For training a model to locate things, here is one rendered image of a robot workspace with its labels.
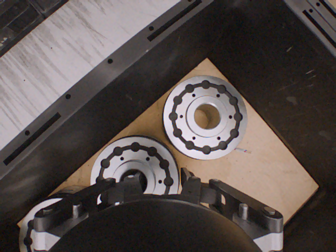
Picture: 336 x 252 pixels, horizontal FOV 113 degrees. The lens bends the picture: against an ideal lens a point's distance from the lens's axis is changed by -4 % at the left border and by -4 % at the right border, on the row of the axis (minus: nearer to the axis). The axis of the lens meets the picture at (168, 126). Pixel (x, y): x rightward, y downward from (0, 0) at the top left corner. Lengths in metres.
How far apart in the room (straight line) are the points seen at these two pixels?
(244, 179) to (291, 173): 0.08
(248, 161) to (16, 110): 0.53
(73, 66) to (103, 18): 0.15
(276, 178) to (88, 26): 0.53
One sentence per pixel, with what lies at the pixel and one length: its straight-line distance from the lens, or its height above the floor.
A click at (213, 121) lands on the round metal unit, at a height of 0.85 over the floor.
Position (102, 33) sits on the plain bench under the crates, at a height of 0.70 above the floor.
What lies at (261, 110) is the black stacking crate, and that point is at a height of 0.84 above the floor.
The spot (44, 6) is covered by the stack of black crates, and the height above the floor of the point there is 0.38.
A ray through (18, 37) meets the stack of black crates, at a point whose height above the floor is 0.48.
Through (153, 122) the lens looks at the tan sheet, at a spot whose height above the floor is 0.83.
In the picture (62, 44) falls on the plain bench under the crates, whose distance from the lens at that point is 0.47.
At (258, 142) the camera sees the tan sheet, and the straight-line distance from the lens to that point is 0.22.
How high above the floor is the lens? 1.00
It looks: 87 degrees down
